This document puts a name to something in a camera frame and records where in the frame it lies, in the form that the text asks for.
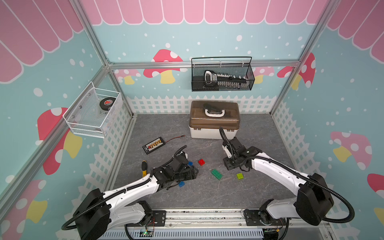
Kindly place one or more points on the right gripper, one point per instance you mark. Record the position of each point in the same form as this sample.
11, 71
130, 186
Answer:
226, 164

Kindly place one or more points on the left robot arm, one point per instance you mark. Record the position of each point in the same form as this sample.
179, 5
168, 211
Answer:
101, 211

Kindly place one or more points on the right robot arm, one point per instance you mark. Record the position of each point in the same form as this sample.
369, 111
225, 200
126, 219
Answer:
312, 200

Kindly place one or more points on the black charger board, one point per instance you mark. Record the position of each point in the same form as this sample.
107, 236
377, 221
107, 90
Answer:
154, 145

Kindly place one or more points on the green circuit board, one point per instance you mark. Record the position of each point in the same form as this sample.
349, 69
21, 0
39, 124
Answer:
146, 234

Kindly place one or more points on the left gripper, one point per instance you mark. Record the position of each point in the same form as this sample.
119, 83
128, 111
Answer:
191, 174

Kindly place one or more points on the red lego brick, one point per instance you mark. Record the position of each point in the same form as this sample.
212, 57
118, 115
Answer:
201, 162

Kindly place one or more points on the black wire wall basket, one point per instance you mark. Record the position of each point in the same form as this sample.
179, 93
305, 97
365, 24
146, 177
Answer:
234, 66

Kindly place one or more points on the black tape roll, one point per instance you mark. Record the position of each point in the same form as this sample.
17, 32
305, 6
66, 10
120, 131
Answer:
107, 103

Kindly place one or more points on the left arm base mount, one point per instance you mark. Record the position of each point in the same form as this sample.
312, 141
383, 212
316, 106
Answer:
155, 218

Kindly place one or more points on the screwdriver bit set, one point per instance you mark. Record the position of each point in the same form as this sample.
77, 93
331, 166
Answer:
215, 80

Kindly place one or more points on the brown lid storage box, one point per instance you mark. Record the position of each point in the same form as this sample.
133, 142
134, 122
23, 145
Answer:
207, 117

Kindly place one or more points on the yellow handled screwdriver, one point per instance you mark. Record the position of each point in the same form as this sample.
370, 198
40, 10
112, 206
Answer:
144, 167

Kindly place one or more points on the dark green lego brick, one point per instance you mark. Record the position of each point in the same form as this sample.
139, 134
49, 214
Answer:
216, 174

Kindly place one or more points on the white wire wall basket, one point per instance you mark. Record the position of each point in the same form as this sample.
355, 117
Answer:
85, 117

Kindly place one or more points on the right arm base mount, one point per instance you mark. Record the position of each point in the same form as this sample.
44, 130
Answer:
255, 217

